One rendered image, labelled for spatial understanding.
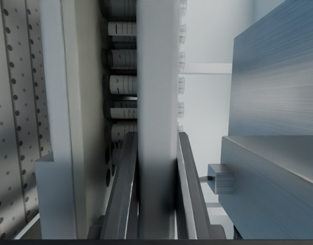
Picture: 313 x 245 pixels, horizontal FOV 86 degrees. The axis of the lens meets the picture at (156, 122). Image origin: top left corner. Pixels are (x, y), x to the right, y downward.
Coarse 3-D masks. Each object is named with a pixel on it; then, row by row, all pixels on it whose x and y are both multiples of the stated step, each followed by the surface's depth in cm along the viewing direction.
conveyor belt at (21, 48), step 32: (0, 0) 12; (32, 0) 15; (0, 32) 12; (32, 32) 15; (0, 64) 12; (32, 64) 15; (0, 96) 12; (32, 96) 15; (0, 128) 12; (32, 128) 15; (0, 160) 12; (32, 160) 15; (0, 192) 12; (32, 192) 15; (0, 224) 12
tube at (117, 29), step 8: (104, 24) 11; (112, 24) 11; (120, 24) 11; (128, 24) 11; (136, 24) 11; (184, 24) 11; (104, 32) 11; (112, 32) 11; (120, 32) 11; (128, 32) 11; (136, 32) 11; (184, 32) 11; (104, 40) 11; (112, 40) 11; (120, 40) 11; (128, 40) 11; (136, 40) 11; (184, 40) 11
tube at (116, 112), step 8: (104, 104) 12; (112, 104) 12; (120, 104) 12; (128, 104) 12; (136, 104) 12; (104, 112) 12; (112, 112) 12; (120, 112) 12; (128, 112) 12; (136, 112) 12
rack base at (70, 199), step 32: (64, 0) 7; (96, 0) 10; (64, 32) 7; (96, 32) 10; (64, 64) 8; (96, 64) 10; (64, 96) 8; (96, 96) 10; (64, 128) 8; (96, 128) 10; (64, 160) 8; (96, 160) 10; (64, 192) 8; (96, 192) 10; (64, 224) 8
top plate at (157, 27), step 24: (144, 0) 7; (168, 0) 7; (144, 24) 7; (168, 24) 7; (144, 48) 7; (168, 48) 8; (144, 72) 8; (168, 72) 8; (144, 96) 8; (168, 96) 8; (144, 120) 8; (168, 120) 8; (144, 144) 8; (168, 144) 8; (144, 168) 8; (168, 168) 8; (144, 192) 8; (168, 192) 8; (144, 216) 9; (168, 216) 9
